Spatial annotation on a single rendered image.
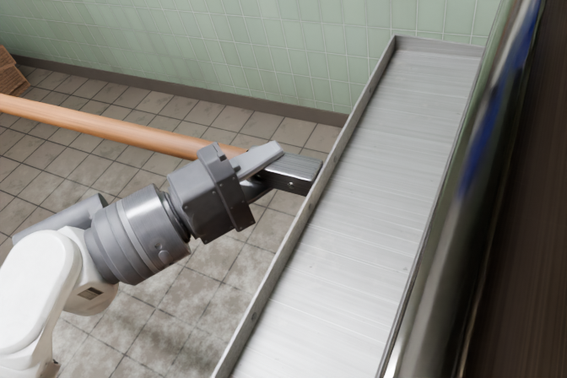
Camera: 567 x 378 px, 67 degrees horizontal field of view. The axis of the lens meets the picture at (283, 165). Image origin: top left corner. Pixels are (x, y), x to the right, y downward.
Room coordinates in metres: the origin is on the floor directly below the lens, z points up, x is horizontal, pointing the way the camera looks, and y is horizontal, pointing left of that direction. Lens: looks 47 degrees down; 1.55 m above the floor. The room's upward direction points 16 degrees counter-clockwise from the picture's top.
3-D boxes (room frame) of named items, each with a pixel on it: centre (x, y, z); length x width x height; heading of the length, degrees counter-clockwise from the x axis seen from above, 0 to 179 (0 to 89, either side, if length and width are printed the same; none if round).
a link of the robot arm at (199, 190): (0.31, 0.11, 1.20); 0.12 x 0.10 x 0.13; 107
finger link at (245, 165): (0.34, 0.03, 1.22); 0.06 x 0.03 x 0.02; 107
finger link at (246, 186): (0.34, 0.03, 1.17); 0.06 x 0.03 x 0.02; 107
